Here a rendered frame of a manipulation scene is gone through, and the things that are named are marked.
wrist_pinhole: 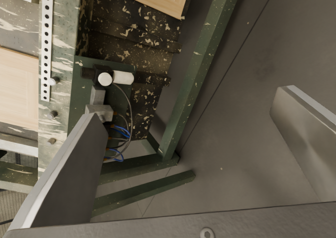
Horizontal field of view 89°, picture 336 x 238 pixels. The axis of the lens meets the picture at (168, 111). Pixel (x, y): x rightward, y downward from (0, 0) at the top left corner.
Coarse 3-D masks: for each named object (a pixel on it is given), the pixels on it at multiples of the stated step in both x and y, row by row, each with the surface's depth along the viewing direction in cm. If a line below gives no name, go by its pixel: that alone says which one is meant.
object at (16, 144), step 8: (0, 136) 75; (8, 136) 76; (16, 136) 77; (0, 144) 74; (8, 144) 74; (16, 144) 74; (24, 144) 75; (32, 144) 76; (24, 152) 76; (32, 152) 76
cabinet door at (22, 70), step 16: (0, 48) 60; (0, 64) 62; (16, 64) 62; (32, 64) 62; (0, 80) 65; (16, 80) 65; (32, 80) 65; (0, 96) 68; (16, 96) 68; (32, 96) 68; (0, 112) 70; (16, 112) 71; (32, 112) 70; (32, 128) 74
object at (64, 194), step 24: (96, 120) 10; (72, 144) 8; (96, 144) 9; (48, 168) 7; (72, 168) 7; (96, 168) 9; (48, 192) 6; (72, 192) 7; (24, 216) 5; (48, 216) 6; (72, 216) 7
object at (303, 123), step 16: (288, 96) 8; (304, 96) 8; (272, 112) 10; (288, 112) 8; (304, 112) 7; (320, 112) 7; (288, 128) 9; (304, 128) 7; (320, 128) 7; (288, 144) 9; (304, 144) 8; (320, 144) 7; (304, 160) 8; (320, 160) 7; (320, 176) 7; (320, 192) 7
